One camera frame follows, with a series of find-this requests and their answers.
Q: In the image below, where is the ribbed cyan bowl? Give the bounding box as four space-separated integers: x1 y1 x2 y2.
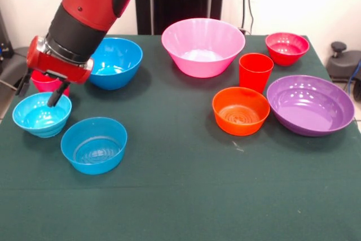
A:
12 91 73 139

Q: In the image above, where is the large pink bowl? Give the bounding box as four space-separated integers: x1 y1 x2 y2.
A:
161 17 246 78

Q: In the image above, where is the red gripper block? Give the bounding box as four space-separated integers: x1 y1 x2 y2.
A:
15 35 94 108

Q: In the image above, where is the flat-bottomed blue bowl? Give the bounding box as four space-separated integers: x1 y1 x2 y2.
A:
60 116 128 175

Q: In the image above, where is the grey black equipment base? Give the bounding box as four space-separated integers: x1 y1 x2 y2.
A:
327 41 361 84
0 46 34 89

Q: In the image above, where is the dark green table cloth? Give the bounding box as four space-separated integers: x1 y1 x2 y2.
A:
0 34 361 241

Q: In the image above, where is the deep blue bowl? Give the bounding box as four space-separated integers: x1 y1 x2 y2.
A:
89 37 144 91

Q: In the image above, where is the wide purple bowl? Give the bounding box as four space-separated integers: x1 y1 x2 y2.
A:
266 75 355 137

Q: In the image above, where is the red cup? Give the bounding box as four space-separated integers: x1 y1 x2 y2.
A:
239 52 275 95

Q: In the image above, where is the ribbed pink-red cup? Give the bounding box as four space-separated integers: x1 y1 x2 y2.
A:
30 70 71 98

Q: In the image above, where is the small crimson bowl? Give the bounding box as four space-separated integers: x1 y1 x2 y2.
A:
265 32 310 67

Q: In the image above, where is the orange bowl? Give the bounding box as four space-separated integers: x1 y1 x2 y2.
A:
212 86 271 137

